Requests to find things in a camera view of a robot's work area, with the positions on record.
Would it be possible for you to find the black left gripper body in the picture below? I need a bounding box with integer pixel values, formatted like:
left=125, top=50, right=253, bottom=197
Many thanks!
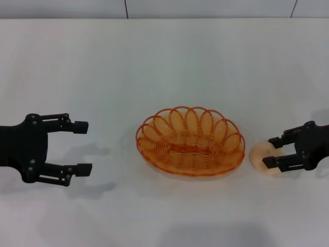
left=0, top=113, right=50, bottom=184

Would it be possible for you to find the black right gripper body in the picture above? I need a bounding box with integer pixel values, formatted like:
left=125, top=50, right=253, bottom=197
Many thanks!
left=294, top=120, right=329, bottom=172

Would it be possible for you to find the beige steamed bun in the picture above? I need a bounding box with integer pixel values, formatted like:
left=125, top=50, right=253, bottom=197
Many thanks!
left=249, top=140, right=284, bottom=176

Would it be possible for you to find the orange woven oval basket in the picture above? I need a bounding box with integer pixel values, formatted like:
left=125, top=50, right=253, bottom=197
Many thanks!
left=135, top=104, right=246, bottom=177

